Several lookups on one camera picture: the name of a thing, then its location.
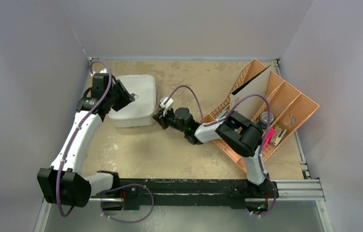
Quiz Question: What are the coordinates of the white cardboard folder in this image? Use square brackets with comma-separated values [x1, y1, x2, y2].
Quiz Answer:
[230, 66, 272, 119]

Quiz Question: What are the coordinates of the peach plastic desk organizer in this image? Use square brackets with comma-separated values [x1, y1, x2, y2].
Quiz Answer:
[204, 59, 319, 174]

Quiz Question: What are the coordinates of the grey stapler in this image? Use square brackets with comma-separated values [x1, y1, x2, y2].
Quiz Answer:
[215, 109, 228, 120]

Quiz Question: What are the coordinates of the grey medicine case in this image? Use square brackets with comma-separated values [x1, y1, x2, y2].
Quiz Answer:
[108, 74, 158, 128]

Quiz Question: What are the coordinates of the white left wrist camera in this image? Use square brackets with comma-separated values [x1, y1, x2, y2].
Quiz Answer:
[99, 68, 112, 76]

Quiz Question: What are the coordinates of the pink sticky note block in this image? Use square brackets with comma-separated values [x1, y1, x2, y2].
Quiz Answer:
[262, 128, 275, 149]

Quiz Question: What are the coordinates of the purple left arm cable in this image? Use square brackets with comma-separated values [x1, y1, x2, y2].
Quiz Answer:
[56, 59, 155, 224]

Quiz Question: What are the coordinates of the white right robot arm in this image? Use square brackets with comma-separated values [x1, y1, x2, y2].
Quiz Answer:
[153, 108, 267, 197]

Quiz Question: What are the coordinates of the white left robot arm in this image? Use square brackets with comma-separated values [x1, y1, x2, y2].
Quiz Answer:
[37, 71, 135, 207]

